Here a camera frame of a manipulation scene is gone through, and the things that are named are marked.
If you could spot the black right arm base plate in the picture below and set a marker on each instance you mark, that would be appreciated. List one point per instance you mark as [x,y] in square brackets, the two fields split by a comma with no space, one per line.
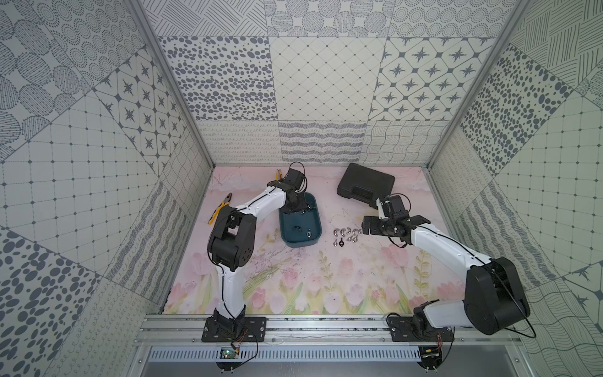
[415,329]

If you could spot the black plastic tool case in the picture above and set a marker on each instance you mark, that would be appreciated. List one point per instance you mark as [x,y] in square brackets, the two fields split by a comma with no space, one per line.
[365,184]

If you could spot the yellow black pliers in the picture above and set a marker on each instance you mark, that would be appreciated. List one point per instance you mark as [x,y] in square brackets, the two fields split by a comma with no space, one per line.
[224,203]

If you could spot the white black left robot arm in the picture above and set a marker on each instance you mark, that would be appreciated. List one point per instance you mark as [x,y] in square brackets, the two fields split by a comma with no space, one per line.
[231,241]

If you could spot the teal plastic storage box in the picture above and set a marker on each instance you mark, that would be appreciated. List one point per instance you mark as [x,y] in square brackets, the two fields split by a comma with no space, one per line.
[301,229]

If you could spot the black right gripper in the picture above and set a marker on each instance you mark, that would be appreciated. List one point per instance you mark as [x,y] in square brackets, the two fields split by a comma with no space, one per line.
[374,225]

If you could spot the aluminium mounting rail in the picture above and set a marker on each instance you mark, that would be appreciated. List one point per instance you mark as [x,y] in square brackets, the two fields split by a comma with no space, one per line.
[279,330]

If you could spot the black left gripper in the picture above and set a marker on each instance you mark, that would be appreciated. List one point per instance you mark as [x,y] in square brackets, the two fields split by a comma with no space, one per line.
[296,202]

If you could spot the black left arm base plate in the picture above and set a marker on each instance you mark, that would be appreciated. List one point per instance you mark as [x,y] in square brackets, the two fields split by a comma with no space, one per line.
[219,328]

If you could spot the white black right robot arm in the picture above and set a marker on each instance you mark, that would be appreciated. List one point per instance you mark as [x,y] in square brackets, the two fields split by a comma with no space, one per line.
[493,299]

